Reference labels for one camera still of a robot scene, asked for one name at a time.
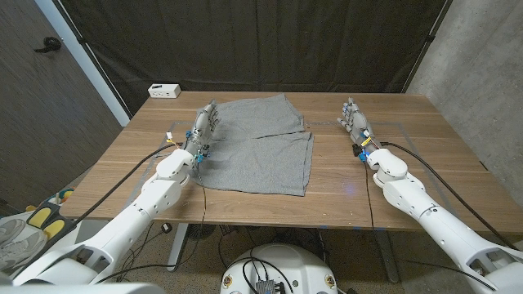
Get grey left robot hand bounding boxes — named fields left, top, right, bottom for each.
left=182, top=100, right=221, bottom=159

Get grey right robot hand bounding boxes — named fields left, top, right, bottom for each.
left=337, top=96, right=380, bottom=159

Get grey shorts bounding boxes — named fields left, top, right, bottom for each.
left=191, top=93, right=315, bottom=198

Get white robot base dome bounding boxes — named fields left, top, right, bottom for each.
left=219, top=243, right=339, bottom=294

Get white power strip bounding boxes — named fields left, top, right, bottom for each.
left=147, top=83, right=182, bottom=100

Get round black floor fan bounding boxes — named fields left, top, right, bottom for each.
left=186, top=223, right=217, bottom=241

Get black backdrop curtain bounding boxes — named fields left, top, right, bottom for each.
left=52, top=0, right=453, bottom=118

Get black backdrop stand pole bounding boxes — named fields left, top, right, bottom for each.
left=402, top=0, right=454, bottom=94
left=51, top=0, right=134, bottom=119

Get white table leg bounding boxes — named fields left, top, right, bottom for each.
left=166, top=222, right=190, bottom=273

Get grey table leg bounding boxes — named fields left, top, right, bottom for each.
left=373, top=229, right=400, bottom=283

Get colourful toy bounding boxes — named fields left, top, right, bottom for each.
left=55, top=187, right=77, bottom=203

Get black box on base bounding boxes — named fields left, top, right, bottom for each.
left=255, top=279, right=287, bottom=294

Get yellow and black pedal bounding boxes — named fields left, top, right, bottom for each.
left=26, top=199, right=78, bottom=242

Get dark wooden door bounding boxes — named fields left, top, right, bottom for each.
left=0, top=0, right=123, bottom=213

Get white robot torso edge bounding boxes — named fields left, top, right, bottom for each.
left=0, top=281, right=167, bottom=294

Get grey sneaker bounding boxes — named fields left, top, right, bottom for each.
left=0, top=218, right=26, bottom=246
left=0, top=230, right=48, bottom=270

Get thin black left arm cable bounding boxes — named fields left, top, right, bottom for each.
left=96, top=161, right=208, bottom=285

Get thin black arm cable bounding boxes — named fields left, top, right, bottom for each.
left=363, top=162, right=376, bottom=230
left=96, top=161, right=208, bottom=285

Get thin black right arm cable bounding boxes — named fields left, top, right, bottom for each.
left=363, top=162, right=376, bottom=230

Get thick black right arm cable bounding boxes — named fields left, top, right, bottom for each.
left=379, top=140, right=519, bottom=251

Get white door frame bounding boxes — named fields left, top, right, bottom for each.
left=34, top=0, right=132, bottom=127

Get black cable loop on base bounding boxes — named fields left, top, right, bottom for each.
left=241, top=256, right=295, bottom=294

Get black door handle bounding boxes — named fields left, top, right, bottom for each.
left=34, top=36, right=62, bottom=54

